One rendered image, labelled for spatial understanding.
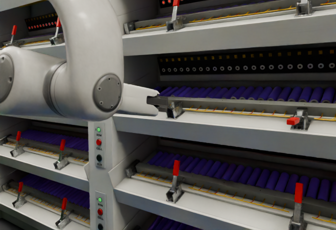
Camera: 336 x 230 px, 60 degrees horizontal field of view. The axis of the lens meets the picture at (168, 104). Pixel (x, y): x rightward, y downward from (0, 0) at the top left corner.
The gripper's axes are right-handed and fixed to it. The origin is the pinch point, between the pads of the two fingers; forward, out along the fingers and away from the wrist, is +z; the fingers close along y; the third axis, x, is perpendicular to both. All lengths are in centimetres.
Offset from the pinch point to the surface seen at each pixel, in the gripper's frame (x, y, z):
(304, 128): -2.4, 27.6, 5.5
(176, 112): -1.3, 1.0, 6.1
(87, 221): -38, -36, 17
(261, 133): -4.0, 20.5, 5.5
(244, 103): 1.6, 15.4, 9.1
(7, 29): 28, -88, 10
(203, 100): 1.8, 5.8, 9.3
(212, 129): -4.3, 10.5, 5.6
